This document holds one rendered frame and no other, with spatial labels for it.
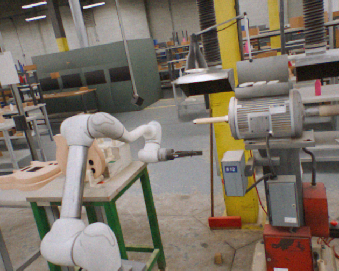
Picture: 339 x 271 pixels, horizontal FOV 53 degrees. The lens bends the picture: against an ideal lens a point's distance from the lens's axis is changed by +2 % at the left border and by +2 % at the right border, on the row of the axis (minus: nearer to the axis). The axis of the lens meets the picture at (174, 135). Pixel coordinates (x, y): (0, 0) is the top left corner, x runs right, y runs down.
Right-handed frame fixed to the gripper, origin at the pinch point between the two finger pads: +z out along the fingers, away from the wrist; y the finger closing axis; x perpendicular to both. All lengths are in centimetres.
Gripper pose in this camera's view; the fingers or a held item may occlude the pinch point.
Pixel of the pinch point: (197, 152)
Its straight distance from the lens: 215.1
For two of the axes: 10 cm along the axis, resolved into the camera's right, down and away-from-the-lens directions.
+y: -3.4, 1.7, -9.3
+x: -1.2, -9.8, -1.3
